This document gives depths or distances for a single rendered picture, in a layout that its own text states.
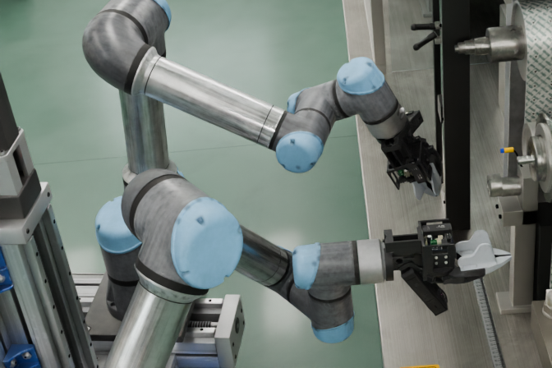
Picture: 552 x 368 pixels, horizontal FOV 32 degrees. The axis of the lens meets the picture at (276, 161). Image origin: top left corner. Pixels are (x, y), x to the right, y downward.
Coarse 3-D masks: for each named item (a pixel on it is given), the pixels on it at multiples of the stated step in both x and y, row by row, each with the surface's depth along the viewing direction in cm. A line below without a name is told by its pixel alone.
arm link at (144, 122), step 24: (120, 0) 181; (144, 0) 182; (144, 24) 179; (168, 24) 189; (120, 96) 193; (144, 96) 191; (144, 120) 194; (144, 144) 197; (144, 168) 201; (168, 168) 204
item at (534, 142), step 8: (536, 136) 160; (528, 144) 162; (536, 144) 157; (544, 144) 157; (528, 152) 163; (536, 152) 157; (544, 152) 157; (536, 160) 157; (544, 160) 157; (536, 168) 157; (544, 168) 157; (536, 176) 158; (544, 176) 158
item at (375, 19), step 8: (368, 0) 294; (376, 0) 249; (368, 8) 289; (376, 8) 250; (368, 16) 285; (376, 16) 251; (368, 24) 281; (376, 24) 252; (376, 32) 254; (376, 40) 255; (384, 40) 255; (376, 48) 256; (384, 48) 256; (376, 56) 258; (384, 56) 258; (376, 64) 259; (384, 64) 259; (384, 72) 260
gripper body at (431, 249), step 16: (432, 224) 164; (448, 224) 163; (384, 240) 164; (400, 240) 162; (416, 240) 160; (432, 240) 161; (448, 240) 161; (384, 256) 161; (400, 256) 163; (416, 256) 162; (432, 256) 160; (448, 256) 161; (432, 272) 162; (448, 272) 162
